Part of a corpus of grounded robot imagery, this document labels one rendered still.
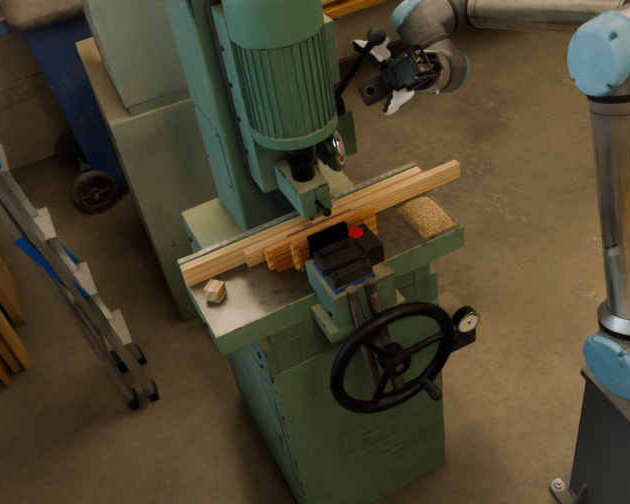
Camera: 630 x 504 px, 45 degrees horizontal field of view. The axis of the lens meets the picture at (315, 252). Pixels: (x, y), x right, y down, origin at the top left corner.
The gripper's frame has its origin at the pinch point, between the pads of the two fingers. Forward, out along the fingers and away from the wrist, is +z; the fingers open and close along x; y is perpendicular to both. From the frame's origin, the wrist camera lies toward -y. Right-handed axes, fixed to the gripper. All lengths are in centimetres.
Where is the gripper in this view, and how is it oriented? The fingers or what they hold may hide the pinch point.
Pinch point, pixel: (365, 79)
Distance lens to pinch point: 148.7
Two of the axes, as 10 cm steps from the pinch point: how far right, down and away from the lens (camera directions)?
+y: 7.3, -3.6, -5.8
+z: -5.5, 2.0, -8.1
